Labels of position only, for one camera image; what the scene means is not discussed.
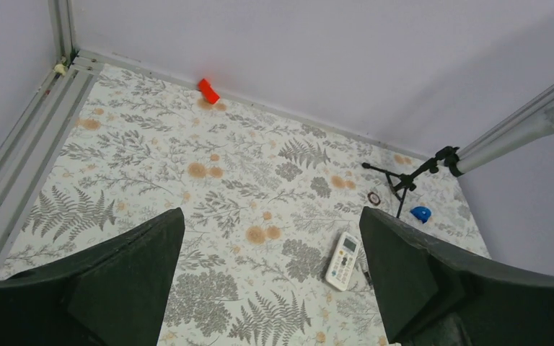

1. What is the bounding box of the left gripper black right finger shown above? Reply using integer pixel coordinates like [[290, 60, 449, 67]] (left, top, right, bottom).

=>
[[359, 207, 554, 345]]

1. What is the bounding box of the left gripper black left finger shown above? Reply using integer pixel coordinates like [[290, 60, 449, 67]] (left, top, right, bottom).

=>
[[0, 209, 185, 345]]

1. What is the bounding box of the white remote control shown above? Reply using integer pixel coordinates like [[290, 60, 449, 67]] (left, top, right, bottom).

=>
[[325, 232, 361, 291]]

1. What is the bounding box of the blue plastic cap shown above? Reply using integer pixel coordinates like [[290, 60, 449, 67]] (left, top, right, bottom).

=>
[[410, 206, 432, 223]]

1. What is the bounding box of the black microphone tripod stand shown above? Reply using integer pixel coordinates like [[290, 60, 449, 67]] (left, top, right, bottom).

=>
[[361, 146, 463, 218]]

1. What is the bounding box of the floral patterned table mat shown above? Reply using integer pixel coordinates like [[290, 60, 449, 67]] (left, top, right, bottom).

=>
[[0, 63, 492, 346]]

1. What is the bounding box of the grey microphone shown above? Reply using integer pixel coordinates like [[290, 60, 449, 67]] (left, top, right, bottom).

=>
[[444, 106, 554, 177]]

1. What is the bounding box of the red plastic block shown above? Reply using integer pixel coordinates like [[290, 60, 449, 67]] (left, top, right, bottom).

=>
[[197, 79, 220, 105]]

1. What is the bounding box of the aluminium frame rail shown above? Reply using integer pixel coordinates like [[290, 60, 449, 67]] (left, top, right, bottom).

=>
[[0, 1, 103, 268]]

